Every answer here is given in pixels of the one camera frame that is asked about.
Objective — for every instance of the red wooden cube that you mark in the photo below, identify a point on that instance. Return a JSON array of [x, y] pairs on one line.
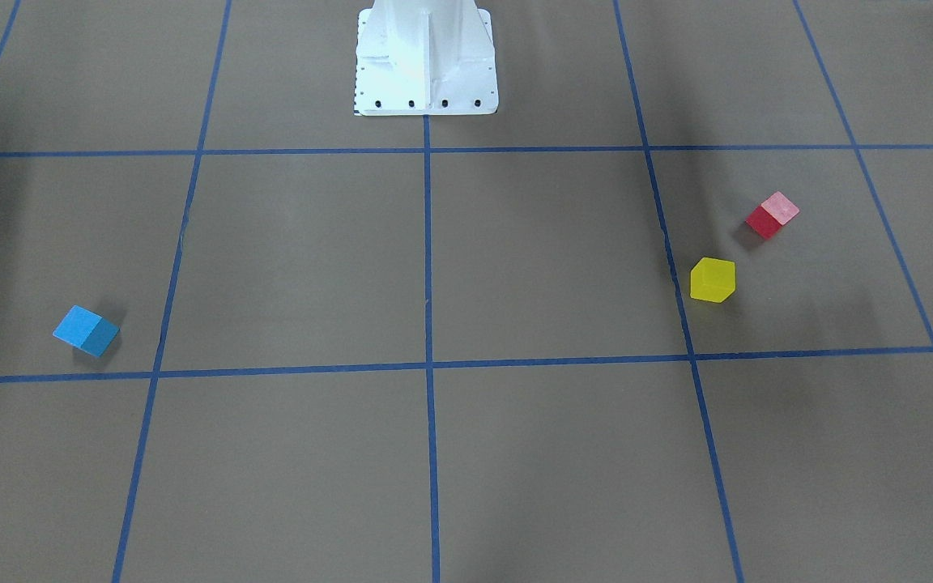
[[772, 215]]

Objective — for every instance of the yellow wooden cube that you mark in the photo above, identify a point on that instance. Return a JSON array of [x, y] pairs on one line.
[[713, 280]]

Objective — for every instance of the blue wooden cube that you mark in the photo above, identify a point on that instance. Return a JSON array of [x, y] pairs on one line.
[[87, 331]]

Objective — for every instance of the white metal camera stand base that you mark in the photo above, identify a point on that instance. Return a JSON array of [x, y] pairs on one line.
[[425, 58]]

